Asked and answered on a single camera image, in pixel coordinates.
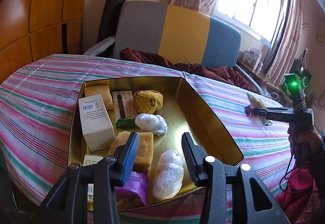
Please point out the pink floral curtain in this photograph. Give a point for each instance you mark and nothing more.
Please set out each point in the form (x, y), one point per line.
(285, 48)

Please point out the clear plastic bag ball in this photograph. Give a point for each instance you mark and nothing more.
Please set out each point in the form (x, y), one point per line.
(168, 181)

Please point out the yellow sock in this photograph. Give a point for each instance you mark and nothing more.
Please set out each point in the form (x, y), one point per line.
(148, 101)

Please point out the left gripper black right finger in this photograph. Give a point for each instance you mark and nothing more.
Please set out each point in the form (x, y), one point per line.
(252, 202)

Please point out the maroon gold tin box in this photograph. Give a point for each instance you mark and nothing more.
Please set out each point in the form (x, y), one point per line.
(184, 110)

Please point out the person's right hand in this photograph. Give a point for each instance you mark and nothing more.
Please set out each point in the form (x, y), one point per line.
(304, 145)

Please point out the red cloth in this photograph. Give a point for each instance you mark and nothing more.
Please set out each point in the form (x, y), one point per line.
(300, 202)

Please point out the rice cracker snack bag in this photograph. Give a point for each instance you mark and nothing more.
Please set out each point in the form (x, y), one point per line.
(257, 103)

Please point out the small purple snack packet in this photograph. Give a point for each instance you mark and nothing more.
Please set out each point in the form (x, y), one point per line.
(249, 110)

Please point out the wooden side desk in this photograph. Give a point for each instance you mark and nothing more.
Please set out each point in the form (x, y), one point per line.
(282, 90)

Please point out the white plastic bag ball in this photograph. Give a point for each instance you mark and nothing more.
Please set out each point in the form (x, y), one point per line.
(155, 124)

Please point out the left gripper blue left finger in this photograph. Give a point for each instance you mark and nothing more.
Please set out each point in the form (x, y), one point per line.
(67, 200)

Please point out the white boxes on sill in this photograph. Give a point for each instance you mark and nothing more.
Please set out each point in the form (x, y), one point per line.
(252, 57)

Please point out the tricolour fabric chair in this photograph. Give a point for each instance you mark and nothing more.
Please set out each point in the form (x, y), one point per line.
(178, 34)

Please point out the wooden wardrobe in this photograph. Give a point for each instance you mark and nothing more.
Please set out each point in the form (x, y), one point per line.
(34, 29)

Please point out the green biscuit packet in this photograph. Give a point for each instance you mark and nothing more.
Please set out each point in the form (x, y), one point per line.
(125, 110)

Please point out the striped bed sheet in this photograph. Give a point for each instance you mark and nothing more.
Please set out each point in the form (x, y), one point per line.
(38, 101)

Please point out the white carton box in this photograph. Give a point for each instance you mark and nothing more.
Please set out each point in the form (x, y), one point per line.
(96, 126)

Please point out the yellow sponge block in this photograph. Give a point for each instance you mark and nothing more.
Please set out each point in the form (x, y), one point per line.
(143, 160)

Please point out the maroon blanket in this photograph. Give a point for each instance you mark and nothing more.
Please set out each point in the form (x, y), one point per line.
(223, 74)

